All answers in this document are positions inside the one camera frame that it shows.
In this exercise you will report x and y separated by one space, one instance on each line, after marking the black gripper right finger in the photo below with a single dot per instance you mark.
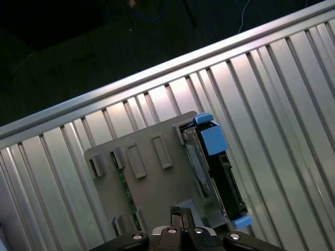
197 239

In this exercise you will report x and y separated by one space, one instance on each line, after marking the grey parts rack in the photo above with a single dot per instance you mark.
157 188

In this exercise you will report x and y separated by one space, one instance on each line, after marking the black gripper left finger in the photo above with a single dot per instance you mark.
170 239

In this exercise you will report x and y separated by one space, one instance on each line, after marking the green RAM stick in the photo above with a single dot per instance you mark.
127 188

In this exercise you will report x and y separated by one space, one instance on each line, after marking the hard disk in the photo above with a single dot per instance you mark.
213 141

